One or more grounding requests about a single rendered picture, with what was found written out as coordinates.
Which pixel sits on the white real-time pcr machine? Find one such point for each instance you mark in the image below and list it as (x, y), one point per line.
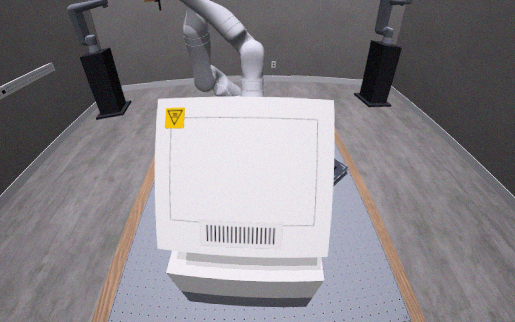
(249, 177)

